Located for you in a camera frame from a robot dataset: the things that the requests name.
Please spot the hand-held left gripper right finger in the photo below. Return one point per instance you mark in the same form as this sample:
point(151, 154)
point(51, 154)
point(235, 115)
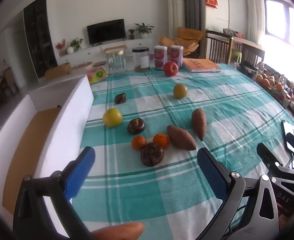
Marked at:
point(211, 172)

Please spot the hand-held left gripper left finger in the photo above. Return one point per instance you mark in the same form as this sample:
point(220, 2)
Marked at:
point(80, 170)

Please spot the sweet potato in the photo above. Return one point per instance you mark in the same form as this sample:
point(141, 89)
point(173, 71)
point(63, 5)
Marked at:
point(181, 137)
point(199, 123)

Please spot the small orange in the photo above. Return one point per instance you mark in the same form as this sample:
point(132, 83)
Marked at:
point(161, 140)
point(138, 142)

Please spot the white box with cardboard bottom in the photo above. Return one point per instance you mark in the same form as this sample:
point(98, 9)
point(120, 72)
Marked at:
point(74, 110)

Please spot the large yellow round fruit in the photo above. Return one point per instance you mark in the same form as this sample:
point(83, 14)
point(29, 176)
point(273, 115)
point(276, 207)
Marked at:
point(112, 117)

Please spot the large dark brown fruit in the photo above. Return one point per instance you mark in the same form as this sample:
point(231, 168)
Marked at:
point(152, 154)

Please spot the person's left hand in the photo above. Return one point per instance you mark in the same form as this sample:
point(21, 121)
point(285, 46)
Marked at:
point(119, 231)

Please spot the pile of oranges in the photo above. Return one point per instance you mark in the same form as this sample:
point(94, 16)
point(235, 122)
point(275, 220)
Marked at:
point(264, 81)

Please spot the teal checked tablecloth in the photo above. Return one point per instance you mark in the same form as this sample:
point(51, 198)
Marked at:
point(147, 200)

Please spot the medium dark brown fruit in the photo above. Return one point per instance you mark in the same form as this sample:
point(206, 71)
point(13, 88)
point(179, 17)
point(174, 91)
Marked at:
point(136, 126)

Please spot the small dark brown fruit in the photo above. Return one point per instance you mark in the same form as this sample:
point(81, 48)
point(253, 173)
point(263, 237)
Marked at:
point(120, 98)

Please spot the small yellow-green round fruit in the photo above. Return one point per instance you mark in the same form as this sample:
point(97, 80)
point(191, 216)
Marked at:
point(179, 91)

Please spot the brown cardboard box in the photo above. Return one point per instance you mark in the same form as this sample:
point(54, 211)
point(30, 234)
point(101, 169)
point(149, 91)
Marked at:
point(57, 71)

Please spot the beige floor cushion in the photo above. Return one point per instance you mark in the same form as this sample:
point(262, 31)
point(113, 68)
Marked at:
point(82, 67)

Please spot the green plastic stool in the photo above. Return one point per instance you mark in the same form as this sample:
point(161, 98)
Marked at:
point(235, 55)

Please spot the wooden desk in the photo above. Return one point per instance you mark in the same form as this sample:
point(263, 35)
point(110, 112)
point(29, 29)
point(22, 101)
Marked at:
point(248, 46)

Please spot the orange book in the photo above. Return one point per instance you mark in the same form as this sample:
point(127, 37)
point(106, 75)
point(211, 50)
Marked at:
point(201, 65)

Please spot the red apple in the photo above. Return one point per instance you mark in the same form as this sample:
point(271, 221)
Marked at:
point(171, 68)

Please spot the glass jar with gold lid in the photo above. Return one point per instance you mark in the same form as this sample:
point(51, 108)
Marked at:
point(115, 61)

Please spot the wooden dining chair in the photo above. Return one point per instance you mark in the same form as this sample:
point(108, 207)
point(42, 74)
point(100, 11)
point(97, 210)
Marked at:
point(9, 80)

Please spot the white television cabinet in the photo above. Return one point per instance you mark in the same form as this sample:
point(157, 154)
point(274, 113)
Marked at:
point(87, 52)

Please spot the white round vase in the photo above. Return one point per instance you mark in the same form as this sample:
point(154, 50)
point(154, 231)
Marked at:
point(70, 50)

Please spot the dark wooden chair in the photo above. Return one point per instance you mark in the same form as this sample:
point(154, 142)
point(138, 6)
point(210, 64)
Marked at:
point(218, 46)

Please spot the red flower bouquet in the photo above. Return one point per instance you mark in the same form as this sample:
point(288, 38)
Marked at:
point(60, 46)

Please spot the clear jar with black lid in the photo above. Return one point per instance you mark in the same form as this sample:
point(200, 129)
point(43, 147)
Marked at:
point(141, 59)

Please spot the leafy green plant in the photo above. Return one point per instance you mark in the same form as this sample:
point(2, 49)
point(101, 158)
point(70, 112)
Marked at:
point(77, 43)

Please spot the orange lounge chair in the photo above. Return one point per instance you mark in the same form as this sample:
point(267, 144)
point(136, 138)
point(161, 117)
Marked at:
point(184, 41)

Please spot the white curtain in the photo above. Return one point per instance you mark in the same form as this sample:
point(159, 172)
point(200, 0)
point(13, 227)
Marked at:
point(253, 10)

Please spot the dark glass display cabinet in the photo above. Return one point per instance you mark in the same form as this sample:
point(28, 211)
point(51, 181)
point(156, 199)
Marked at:
point(39, 37)

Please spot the black flat television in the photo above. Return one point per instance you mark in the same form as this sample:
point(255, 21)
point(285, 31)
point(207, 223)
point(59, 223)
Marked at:
point(106, 31)

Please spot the small potted green plant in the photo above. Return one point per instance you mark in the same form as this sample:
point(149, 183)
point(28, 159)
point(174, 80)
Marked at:
point(131, 33)

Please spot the large potted green plant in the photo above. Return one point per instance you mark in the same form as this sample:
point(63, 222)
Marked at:
point(144, 30)

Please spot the white standing air conditioner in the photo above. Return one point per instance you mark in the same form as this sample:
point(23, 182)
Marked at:
point(175, 17)

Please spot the grey curtain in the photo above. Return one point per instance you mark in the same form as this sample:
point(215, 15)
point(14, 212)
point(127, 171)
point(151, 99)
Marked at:
point(191, 5)

